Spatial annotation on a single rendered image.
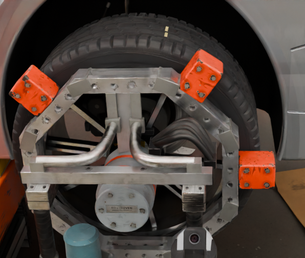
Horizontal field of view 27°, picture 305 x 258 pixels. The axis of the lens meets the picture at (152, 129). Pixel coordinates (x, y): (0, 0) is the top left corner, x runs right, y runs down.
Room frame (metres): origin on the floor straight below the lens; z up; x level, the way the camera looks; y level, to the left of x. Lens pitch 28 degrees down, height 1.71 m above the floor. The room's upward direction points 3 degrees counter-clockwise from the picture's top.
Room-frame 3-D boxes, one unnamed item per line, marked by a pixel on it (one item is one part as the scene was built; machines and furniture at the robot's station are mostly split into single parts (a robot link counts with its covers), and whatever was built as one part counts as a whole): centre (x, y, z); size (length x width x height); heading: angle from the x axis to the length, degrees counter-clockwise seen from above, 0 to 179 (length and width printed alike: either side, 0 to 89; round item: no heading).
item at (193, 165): (1.27, -0.02, 1.03); 0.19 x 0.18 x 0.11; 173
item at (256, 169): (1.37, -0.25, 0.85); 0.09 x 0.08 x 0.07; 83
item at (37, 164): (1.29, 0.17, 1.03); 0.19 x 0.18 x 0.11; 173
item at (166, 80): (1.40, 0.06, 0.85); 0.54 x 0.07 x 0.54; 83
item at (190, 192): (1.18, -0.08, 0.93); 0.09 x 0.05 x 0.05; 173
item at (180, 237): (1.13, -0.05, 0.81); 0.09 x 0.03 x 0.06; 1
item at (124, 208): (1.33, 0.07, 0.85); 0.21 x 0.14 x 0.14; 173
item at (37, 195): (1.22, 0.25, 0.93); 0.09 x 0.05 x 0.05; 173
